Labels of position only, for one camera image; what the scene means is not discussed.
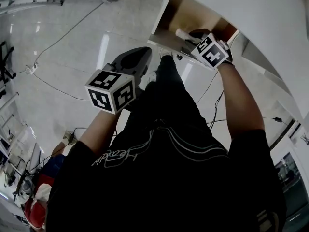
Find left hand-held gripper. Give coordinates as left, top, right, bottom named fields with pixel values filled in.
left=84, top=46, right=153, bottom=115

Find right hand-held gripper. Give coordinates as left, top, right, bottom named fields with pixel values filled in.
left=184, top=29, right=230, bottom=70

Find small white item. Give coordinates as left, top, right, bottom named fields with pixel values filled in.
left=175, top=28, right=194, bottom=42

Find person's left forearm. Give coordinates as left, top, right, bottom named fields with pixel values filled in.
left=77, top=108, right=122, bottom=156

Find person's right forearm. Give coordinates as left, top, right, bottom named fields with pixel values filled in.
left=215, top=61, right=266, bottom=141

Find white desk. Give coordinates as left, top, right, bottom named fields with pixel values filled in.
left=166, top=0, right=309, bottom=128

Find person's right hand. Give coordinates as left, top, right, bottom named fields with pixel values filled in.
left=218, top=39, right=236, bottom=66

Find person's white shoe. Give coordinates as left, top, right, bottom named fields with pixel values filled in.
left=146, top=71, right=158, bottom=83
left=159, top=47, right=173, bottom=58

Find person's black trousers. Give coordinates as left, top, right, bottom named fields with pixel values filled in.
left=115, top=54, right=213, bottom=142

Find grey power adapter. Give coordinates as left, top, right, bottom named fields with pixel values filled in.
left=62, top=130, right=76, bottom=145

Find white power strip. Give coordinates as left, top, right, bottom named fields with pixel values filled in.
left=25, top=63, right=40, bottom=75

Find black metal stand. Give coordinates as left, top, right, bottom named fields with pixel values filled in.
left=0, top=41, right=17, bottom=85

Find person's black printed t-shirt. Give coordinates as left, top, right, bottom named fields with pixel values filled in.
left=45, top=122, right=287, bottom=232

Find glass door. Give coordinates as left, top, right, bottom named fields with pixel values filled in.
left=273, top=150, right=309, bottom=218

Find grey floor cable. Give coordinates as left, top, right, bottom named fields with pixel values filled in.
left=31, top=72, right=90, bottom=101

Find black hanging cables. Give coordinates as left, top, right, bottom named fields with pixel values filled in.
left=196, top=70, right=225, bottom=131

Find white floor cable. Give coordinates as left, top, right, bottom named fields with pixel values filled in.
left=25, top=1, right=104, bottom=73

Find black power adapter with cable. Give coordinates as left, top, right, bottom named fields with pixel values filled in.
left=207, top=116, right=291, bottom=127

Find grey metal rail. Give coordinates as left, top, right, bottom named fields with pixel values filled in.
left=0, top=0, right=66, bottom=15

